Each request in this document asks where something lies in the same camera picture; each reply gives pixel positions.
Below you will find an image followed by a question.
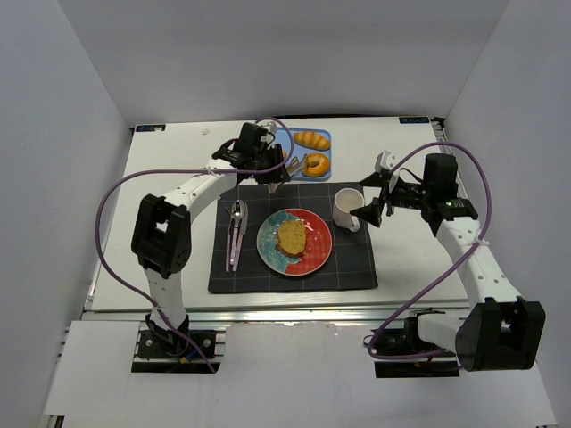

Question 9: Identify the white ceramic mug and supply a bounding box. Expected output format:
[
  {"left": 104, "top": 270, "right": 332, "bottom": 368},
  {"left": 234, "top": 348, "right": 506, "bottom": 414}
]
[{"left": 332, "top": 188, "right": 365, "bottom": 233}]

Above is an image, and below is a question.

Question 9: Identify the brown cake slice bread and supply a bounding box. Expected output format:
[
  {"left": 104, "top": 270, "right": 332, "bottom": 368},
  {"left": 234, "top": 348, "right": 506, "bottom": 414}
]
[{"left": 276, "top": 219, "right": 307, "bottom": 258}]

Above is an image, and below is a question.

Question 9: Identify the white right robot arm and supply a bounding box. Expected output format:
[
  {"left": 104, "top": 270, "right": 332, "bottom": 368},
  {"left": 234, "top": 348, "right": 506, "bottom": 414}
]
[{"left": 351, "top": 152, "right": 546, "bottom": 372}]

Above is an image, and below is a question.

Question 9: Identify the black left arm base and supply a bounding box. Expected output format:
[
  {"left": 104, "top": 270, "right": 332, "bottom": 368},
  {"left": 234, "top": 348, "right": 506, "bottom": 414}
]
[{"left": 131, "top": 327, "right": 225, "bottom": 375}]

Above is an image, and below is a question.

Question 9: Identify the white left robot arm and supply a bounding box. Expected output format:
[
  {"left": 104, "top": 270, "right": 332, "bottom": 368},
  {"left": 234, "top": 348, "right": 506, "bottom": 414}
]
[{"left": 131, "top": 119, "right": 290, "bottom": 342}]

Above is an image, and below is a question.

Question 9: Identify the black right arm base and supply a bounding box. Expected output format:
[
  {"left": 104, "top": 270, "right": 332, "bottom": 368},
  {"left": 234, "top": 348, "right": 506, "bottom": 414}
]
[{"left": 373, "top": 308, "right": 460, "bottom": 379}]

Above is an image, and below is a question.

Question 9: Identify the striped crescent roll bread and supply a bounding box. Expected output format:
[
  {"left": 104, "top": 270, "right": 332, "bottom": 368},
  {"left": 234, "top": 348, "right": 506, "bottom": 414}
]
[{"left": 294, "top": 130, "right": 331, "bottom": 151}]

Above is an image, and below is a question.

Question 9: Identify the blue plastic tray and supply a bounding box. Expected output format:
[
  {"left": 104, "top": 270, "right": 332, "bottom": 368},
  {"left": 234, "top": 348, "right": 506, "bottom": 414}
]
[{"left": 274, "top": 128, "right": 333, "bottom": 182}]

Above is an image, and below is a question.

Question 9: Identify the orange glazed donut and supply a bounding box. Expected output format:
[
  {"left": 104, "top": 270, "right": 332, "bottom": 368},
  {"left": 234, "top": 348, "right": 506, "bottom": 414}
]
[{"left": 302, "top": 152, "right": 330, "bottom": 178}]

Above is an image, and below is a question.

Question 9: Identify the dark grid placemat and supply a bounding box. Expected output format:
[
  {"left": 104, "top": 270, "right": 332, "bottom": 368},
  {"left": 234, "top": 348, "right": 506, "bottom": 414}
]
[{"left": 208, "top": 182, "right": 378, "bottom": 294}]

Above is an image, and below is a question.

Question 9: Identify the red and teal plate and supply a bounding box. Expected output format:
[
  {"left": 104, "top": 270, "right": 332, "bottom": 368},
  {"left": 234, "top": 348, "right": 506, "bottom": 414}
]
[{"left": 256, "top": 209, "right": 333, "bottom": 276}]

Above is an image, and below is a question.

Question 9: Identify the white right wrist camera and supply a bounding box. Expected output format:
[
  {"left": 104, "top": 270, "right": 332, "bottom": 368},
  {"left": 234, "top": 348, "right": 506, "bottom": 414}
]
[{"left": 375, "top": 151, "right": 397, "bottom": 173}]

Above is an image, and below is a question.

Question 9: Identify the pink handled spoon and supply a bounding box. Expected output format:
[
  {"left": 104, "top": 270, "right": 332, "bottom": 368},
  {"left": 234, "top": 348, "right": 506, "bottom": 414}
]
[{"left": 229, "top": 200, "right": 247, "bottom": 271}]

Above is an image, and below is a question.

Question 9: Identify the pink handled knife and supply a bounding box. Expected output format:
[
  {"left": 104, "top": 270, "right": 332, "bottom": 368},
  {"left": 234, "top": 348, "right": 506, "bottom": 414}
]
[{"left": 231, "top": 208, "right": 248, "bottom": 272}]

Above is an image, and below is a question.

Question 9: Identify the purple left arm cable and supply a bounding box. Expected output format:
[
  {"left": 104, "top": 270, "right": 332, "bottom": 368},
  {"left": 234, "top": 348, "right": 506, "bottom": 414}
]
[{"left": 94, "top": 117, "right": 296, "bottom": 374}]

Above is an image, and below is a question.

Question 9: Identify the aluminium frame rail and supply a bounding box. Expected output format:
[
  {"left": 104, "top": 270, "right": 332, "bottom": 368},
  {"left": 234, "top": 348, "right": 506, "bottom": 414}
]
[{"left": 81, "top": 305, "right": 468, "bottom": 324}]

